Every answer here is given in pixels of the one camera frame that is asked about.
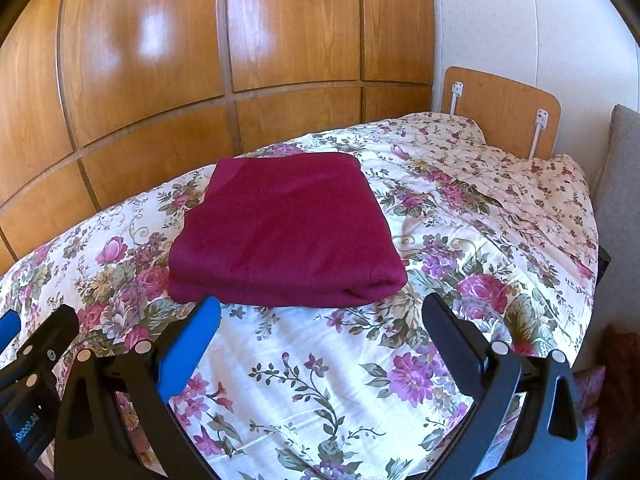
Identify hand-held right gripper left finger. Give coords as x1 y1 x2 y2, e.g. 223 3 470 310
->
54 296 222 480

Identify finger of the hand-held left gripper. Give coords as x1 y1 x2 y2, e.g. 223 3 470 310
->
0 304 82 402
0 310 22 357

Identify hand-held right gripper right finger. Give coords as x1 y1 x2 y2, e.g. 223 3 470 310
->
421 291 589 480

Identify maroon knit sweater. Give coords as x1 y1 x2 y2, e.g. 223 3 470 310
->
167 152 408 308

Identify floral bedspread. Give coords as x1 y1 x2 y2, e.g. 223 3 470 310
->
0 111 601 480

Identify pink patterned cloth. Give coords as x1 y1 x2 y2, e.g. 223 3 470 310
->
572 366 607 411

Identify small-floral pillow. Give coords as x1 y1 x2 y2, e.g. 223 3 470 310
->
390 111 601 281

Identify red knitted cloth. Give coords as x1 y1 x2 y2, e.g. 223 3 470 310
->
595 324 640 476

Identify grey cushion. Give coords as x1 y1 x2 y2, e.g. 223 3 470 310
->
592 104 640 346

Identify wooden wardrobe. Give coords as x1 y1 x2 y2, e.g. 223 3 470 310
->
0 0 436 276

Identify wooden headboard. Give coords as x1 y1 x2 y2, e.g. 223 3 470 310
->
440 66 562 159

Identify white headboard bracket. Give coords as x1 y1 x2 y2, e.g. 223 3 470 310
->
447 81 466 116
530 109 550 161

